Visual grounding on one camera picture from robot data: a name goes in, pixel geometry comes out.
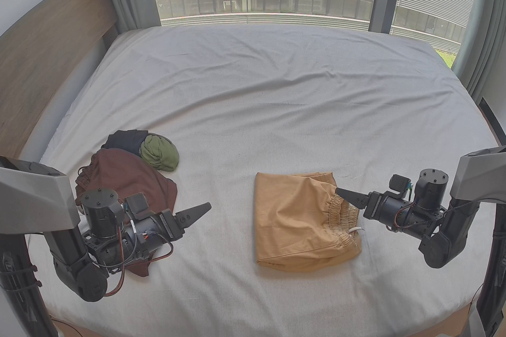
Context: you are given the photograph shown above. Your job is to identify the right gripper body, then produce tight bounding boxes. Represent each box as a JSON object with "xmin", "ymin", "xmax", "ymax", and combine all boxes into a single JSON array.
[{"xmin": 363, "ymin": 191, "xmax": 417, "ymax": 231}]

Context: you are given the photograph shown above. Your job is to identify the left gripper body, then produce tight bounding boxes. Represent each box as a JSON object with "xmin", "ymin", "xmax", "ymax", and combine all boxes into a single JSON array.
[{"xmin": 134, "ymin": 209, "xmax": 186, "ymax": 254}]

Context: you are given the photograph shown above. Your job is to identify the tan shorts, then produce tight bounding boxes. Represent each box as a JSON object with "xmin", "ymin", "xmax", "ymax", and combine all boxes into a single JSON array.
[{"xmin": 253, "ymin": 171, "xmax": 363, "ymax": 272}]

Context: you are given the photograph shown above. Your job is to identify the bed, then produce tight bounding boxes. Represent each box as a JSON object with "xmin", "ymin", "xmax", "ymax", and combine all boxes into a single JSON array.
[{"xmin": 0, "ymin": 0, "xmax": 506, "ymax": 337}]

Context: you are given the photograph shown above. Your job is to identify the brown shorts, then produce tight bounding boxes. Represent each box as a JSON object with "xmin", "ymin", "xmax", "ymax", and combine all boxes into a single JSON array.
[{"xmin": 75, "ymin": 148, "xmax": 178, "ymax": 279}]

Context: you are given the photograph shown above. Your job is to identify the green garment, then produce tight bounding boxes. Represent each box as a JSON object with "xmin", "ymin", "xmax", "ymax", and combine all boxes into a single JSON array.
[{"xmin": 139, "ymin": 134, "xmax": 180, "ymax": 172}]

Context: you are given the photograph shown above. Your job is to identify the black garment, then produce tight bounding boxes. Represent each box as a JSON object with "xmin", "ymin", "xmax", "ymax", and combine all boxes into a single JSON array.
[{"xmin": 101, "ymin": 129, "xmax": 150, "ymax": 154}]

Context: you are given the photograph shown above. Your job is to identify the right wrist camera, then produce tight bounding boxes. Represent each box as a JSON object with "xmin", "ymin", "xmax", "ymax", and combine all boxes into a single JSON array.
[{"xmin": 388, "ymin": 174, "xmax": 412, "ymax": 197}]

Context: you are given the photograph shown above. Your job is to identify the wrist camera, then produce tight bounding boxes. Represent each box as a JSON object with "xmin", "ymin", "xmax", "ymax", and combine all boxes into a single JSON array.
[
  {"xmin": 388, "ymin": 174, "xmax": 412, "ymax": 197},
  {"xmin": 126, "ymin": 192, "xmax": 150, "ymax": 217}
]

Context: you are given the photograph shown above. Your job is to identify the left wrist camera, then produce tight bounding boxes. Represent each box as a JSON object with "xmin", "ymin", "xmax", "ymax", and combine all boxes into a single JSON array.
[{"xmin": 126, "ymin": 192, "xmax": 150, "ymax": 217}]

